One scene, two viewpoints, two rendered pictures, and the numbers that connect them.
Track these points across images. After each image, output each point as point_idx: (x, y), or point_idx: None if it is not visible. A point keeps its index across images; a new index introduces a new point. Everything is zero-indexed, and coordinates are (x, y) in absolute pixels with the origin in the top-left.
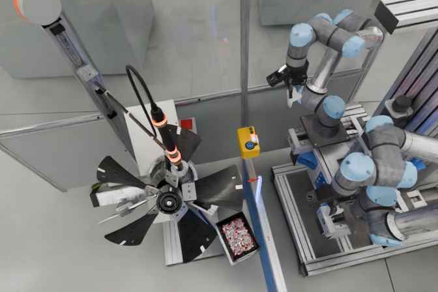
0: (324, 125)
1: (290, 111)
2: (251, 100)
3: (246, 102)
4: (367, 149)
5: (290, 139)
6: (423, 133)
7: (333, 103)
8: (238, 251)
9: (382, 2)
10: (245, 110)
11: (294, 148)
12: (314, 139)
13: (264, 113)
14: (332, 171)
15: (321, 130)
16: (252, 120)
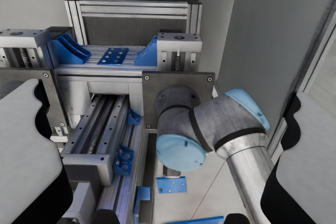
0: (165, 110)
1: (258, 59)
2: None
3: None
4: (66, 163)
5: (181, 37)
6: None
7: (181, 156)
8: None
9: None
10: None
11: (158, 38)
12: (158, 80)
13: (276, 16)
14: (110, 81)
15: (165, 98)
16: None
